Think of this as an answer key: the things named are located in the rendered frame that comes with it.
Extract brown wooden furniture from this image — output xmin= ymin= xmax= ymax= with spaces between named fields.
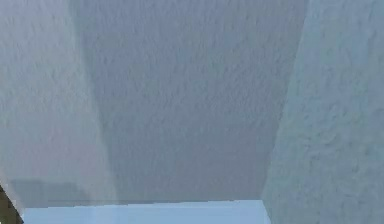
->
xmin=0 ymin=185 xmax=24 ymax=224

